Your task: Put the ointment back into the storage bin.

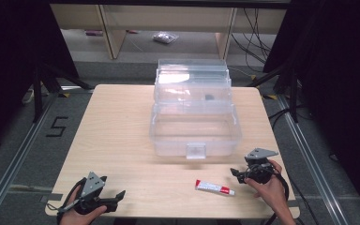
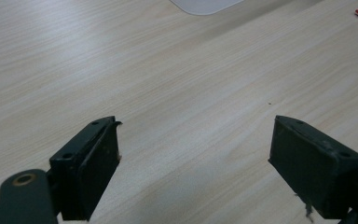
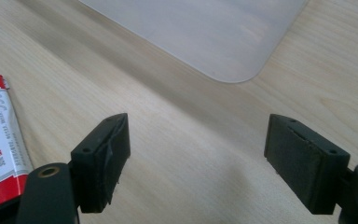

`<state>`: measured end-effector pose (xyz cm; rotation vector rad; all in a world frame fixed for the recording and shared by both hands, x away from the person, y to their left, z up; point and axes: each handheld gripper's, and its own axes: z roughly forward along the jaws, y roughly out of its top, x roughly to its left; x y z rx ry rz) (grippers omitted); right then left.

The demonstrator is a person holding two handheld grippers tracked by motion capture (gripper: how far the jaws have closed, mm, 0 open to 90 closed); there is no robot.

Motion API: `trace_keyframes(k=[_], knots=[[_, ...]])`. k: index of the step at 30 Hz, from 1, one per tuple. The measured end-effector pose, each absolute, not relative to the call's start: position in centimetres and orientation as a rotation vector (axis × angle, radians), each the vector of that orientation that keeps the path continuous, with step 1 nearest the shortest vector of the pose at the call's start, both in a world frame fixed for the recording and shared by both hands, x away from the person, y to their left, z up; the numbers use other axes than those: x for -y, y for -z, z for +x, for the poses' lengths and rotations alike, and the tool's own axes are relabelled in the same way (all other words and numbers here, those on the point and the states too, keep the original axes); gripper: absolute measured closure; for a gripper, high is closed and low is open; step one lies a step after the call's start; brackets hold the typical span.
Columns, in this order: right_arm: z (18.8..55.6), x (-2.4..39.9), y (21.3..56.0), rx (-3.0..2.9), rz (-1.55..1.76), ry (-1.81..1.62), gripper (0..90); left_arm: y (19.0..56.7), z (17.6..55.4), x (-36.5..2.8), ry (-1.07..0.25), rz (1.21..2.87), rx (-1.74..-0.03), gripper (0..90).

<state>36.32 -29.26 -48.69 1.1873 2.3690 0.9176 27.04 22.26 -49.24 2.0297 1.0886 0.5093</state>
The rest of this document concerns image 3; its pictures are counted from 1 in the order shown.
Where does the red and silver tube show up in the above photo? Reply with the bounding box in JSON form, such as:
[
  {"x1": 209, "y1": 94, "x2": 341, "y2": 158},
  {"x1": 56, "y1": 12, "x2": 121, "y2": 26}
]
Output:
[{"x1": 0, "y1": 74, "x2": 34, "y2": 213}]

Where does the translucent white mat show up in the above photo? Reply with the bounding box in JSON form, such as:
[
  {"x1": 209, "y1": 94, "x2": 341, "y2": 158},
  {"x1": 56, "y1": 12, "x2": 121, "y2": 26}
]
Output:
[{"x1": 77, "y1": 0, "x2": 310, "y2": 84}]

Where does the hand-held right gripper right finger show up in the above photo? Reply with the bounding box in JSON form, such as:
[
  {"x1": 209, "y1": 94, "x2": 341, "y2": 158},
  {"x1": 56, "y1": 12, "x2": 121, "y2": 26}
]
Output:
[{"x1": 263, "y1": 113, "x2": 351, "y2": 216}]

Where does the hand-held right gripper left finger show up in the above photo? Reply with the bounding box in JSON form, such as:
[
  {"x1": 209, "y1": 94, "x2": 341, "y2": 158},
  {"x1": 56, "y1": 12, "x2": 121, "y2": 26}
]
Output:
[{"x1": 70, "y1": 112, "x2": 131, "y2": 214}]

